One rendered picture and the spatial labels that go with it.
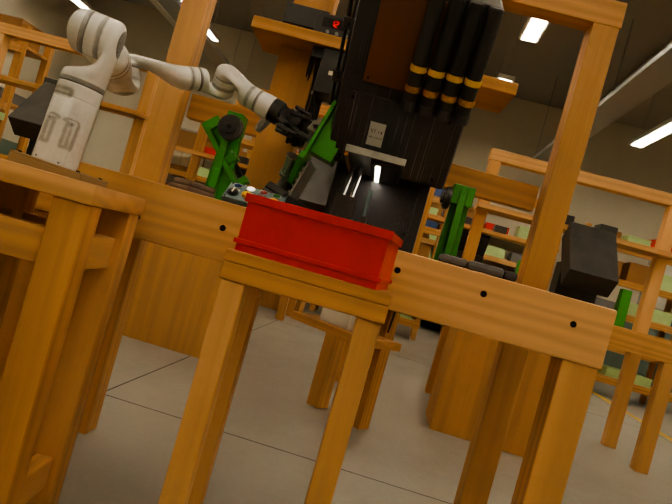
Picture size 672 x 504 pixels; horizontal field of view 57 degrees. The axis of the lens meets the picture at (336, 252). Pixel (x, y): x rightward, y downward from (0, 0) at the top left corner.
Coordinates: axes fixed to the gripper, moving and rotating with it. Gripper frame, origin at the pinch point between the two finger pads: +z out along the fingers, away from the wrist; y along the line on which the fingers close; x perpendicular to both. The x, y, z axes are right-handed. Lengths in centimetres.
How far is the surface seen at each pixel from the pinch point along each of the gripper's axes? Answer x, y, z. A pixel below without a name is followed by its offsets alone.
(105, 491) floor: 79, -93, 3
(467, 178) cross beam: 12, 38, 50
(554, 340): -11, -37, 84
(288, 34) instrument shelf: -8.0, 28.7, -25.9
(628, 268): 376, 583, 343
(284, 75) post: 7.6, 30.0, -23.3
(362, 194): 9.7, -1.7, 22.7
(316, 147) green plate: -3.9, -10.0, 5.3
